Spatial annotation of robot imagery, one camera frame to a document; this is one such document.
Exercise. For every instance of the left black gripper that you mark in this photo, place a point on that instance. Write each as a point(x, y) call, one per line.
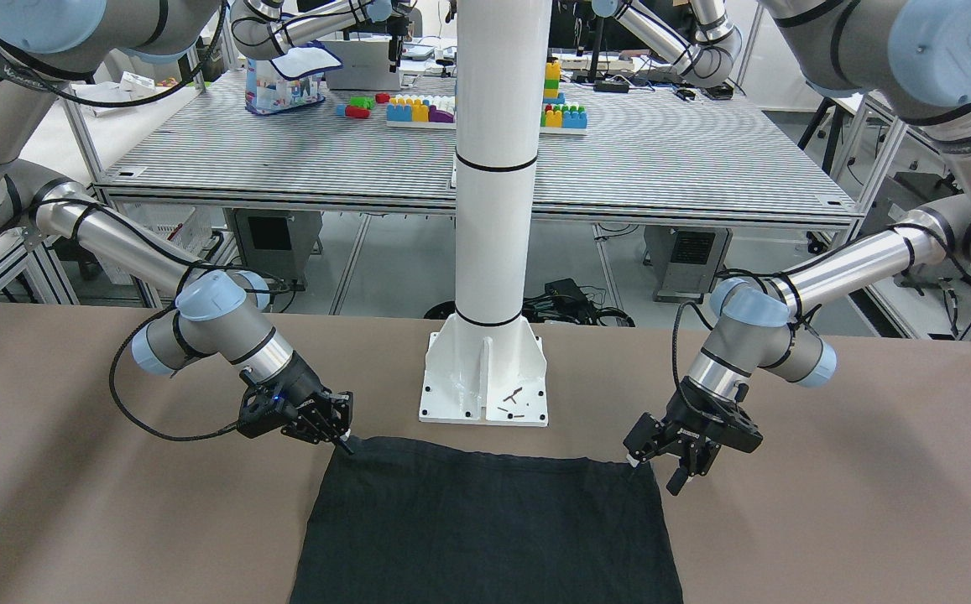
point(676, 422)

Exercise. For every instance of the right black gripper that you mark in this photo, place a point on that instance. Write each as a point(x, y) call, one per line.
point(306, 387)

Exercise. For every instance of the black graphic t-shirt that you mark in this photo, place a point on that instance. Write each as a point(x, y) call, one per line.
point(402, 521)

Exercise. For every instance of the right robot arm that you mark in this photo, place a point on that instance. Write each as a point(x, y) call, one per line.
point(218, 309)

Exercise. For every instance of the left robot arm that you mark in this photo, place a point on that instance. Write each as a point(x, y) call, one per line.
point(915, 56)

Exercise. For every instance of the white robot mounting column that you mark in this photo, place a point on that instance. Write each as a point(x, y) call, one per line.
point(486, 365)

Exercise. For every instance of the grey control box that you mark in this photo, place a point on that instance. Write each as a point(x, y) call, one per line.
point(685, 260)
point(278, 242)

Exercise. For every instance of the white plastic crate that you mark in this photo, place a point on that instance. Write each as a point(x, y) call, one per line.
point(174, 235)

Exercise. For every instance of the striped metal work table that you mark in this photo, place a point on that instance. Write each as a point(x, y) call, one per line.
point(646, 158)

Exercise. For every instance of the colourful toy block set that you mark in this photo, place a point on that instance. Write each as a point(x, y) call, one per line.
point(554, 114)

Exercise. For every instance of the blue patterned pouch bag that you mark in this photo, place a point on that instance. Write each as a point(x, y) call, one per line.
point(288, 82)

